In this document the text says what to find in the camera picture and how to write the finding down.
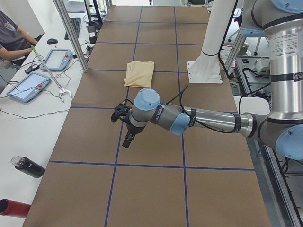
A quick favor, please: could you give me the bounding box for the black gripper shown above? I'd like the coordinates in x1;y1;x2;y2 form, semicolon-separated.
122;123;144;148

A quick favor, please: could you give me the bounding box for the cream long-sleeve printed shirt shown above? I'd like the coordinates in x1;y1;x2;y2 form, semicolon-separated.
124;61;154;88

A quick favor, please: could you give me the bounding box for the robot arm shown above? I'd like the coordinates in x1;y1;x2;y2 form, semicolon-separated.
123;0;303;160

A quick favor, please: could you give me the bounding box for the reacher grabber stick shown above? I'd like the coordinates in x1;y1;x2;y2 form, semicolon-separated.
31;45;72;103

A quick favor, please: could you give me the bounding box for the far blue teach pendant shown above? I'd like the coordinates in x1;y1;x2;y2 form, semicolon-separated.
45;49;72;71

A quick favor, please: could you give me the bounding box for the blue teach pendant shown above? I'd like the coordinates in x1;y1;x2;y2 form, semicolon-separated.
45;49;72;71
7;72;51;103

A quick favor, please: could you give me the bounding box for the near blue teach pendant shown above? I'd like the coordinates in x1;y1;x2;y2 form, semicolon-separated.
7;72;51;103

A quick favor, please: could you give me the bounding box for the black water bottle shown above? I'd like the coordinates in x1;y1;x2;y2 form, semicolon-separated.
10;156;45;178

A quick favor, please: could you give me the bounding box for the black computer mouse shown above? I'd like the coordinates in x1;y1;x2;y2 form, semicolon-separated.
47;38;58;45

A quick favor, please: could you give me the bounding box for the black keyboard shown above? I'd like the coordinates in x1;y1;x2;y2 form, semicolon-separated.
70;17;81;38

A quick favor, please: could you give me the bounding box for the white plastic chair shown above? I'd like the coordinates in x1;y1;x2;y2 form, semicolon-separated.
233;96;270;115

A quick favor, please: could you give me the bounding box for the red cylinder bottle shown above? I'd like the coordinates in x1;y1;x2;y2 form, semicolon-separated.
0;199;31;218

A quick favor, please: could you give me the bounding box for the seated person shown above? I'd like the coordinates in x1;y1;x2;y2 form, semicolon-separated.
0;11;44;66

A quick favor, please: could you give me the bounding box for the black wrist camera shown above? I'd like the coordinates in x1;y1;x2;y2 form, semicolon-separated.
111;99;133;124

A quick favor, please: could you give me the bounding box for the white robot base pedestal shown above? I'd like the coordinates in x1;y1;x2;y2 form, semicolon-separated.
187;0;237;84

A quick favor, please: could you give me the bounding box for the aluminium frame post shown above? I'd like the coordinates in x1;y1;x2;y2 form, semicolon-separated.
53;0;88;72

